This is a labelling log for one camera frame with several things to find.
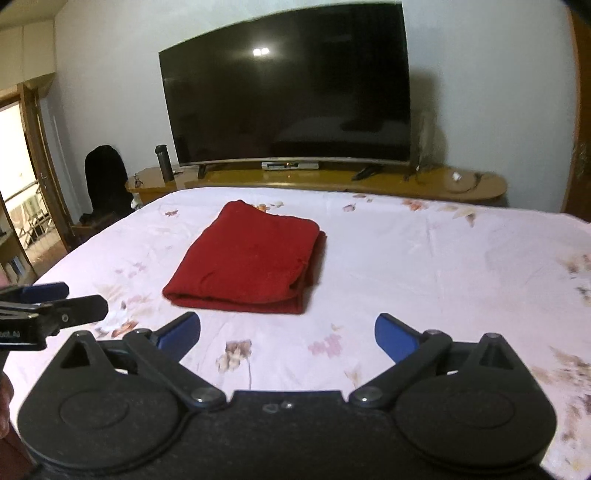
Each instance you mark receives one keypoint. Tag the silver set-top box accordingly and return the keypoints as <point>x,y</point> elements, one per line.
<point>291,165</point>

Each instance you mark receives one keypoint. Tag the black flat screen television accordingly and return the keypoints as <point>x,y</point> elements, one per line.
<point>286,87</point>

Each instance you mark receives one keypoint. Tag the red cloth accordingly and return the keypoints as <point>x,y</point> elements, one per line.
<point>244,258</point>

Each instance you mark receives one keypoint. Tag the black thermos bottle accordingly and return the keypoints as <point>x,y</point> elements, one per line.
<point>164,161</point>

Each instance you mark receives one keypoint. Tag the small white object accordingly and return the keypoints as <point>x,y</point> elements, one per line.
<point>457,176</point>

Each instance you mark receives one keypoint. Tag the wooden television console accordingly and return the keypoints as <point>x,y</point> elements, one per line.
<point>323,179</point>

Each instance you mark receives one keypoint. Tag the wooden stool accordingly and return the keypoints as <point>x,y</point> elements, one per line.
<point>99,226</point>

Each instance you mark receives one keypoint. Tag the clear glass vase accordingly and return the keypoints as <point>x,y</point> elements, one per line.
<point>425,138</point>

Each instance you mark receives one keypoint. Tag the wooden door frame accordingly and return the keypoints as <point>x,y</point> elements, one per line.
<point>39,152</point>

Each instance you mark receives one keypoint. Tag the floral white bed sheet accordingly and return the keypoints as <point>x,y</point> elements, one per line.
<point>415,263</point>

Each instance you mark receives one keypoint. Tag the metal door latch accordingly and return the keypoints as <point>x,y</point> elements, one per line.
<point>582,159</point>

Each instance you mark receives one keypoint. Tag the brown wooden door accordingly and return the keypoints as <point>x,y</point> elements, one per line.
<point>579,92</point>

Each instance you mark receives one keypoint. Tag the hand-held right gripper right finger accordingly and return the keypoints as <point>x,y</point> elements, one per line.
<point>392,334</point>

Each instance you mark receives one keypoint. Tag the eyeglasses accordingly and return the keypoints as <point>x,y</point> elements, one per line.
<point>137,180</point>

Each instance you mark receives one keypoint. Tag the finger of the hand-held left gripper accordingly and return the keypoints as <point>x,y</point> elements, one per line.
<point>81,310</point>
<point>44,292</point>

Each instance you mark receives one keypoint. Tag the white overhead cabinet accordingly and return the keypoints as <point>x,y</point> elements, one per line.
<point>25,55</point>

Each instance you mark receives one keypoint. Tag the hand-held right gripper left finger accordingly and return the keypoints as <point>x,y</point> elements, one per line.
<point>178,330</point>

